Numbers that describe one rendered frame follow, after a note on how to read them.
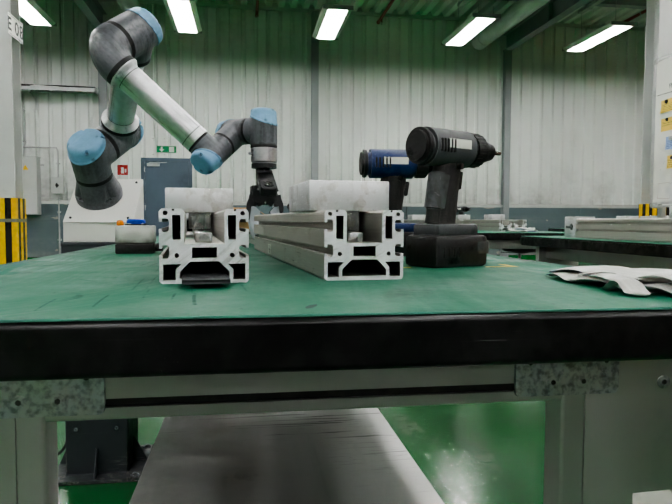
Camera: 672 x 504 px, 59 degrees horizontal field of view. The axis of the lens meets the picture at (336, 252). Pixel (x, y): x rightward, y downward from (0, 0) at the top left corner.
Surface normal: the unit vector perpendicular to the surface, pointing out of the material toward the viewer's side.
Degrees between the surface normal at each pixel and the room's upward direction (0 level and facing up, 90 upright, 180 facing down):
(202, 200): 90
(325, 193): 90
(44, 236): 90
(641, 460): 90
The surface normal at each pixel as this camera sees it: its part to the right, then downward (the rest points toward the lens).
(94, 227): 0.11, 0.05
